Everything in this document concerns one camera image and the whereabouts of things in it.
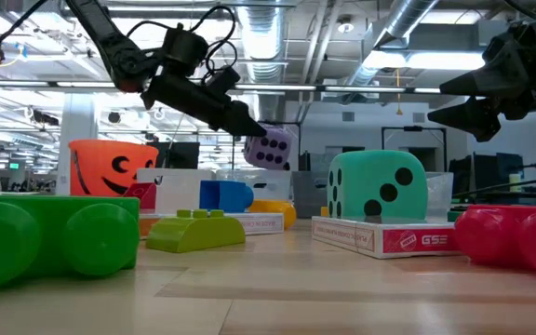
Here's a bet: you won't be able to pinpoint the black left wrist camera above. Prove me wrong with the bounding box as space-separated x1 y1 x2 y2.
161 23 209 79

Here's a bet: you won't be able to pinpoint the blue toy brick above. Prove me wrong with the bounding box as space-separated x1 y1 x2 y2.
199 180 255 214

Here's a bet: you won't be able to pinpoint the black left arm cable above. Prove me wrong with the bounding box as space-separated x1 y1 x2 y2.
126 4 239 87

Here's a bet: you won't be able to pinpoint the grey plastic bin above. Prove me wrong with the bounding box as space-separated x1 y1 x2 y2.
291 170 329 219

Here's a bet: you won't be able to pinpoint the lime rounded toy brick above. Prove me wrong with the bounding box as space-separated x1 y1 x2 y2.
145 208 247 254

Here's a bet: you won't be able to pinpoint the yellow hanging cord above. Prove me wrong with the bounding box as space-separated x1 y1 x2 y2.
395 68 403 116

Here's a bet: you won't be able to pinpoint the black monitor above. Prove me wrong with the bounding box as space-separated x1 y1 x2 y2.
149 141 201 170

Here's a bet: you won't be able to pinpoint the pink card deck box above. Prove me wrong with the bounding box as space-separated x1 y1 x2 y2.
311 215 459 260

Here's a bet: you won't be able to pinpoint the white square pillar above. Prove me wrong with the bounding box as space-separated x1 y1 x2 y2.
55 92 100 196

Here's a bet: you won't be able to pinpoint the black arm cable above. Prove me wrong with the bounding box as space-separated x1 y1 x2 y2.
126 4 239 87
502 0 536 22

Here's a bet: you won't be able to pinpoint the slanted silver duct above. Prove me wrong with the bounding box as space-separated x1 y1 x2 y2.
344 0 439 89

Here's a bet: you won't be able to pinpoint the large green toy brick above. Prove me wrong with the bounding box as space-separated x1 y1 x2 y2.
0 194 141 292

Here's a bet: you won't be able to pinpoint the white purple card deck box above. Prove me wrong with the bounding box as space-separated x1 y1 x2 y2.
221 212 286 236

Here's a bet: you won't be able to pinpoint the purple foam die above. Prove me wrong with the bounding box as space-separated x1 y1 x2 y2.
243 124 293 171

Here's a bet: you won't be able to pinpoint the white plastic bin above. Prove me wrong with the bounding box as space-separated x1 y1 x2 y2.
136 167 216 215

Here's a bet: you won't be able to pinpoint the dark desk monitors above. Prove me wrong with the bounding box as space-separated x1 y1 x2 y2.
448 152 525 194

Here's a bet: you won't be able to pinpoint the orange pumpkin face bucket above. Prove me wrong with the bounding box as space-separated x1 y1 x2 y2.
68 139 160 197

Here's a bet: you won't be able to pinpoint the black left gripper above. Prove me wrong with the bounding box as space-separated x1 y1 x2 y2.
140 67 268 139

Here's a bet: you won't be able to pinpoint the teal foam die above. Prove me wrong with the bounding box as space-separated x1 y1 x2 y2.
327 149 430 221

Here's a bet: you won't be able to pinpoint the long ceiling light rail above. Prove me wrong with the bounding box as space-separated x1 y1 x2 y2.
0 79 497 97

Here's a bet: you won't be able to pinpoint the bright ceiling light panel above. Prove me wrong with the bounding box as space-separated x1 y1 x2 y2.
362 48 487 72

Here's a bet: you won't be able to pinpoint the black track light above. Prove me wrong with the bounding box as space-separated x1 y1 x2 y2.
30 108 60 127

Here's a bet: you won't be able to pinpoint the small red toy brick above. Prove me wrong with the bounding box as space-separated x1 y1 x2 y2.
123 181 158 211

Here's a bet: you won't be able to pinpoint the thin black cable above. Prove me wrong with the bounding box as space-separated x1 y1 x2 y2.
452 173 536 199

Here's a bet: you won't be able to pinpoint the large red toy brick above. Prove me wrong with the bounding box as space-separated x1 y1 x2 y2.
453 204 536 280

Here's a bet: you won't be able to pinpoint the black frame stand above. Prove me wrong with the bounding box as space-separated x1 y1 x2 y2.
267 119 303 172
381 125 449 171

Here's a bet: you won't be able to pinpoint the yellow toy brick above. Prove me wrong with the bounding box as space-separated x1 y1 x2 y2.
248 199 298 231

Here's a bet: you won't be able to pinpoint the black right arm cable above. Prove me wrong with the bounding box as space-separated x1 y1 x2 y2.
502 0 536 22

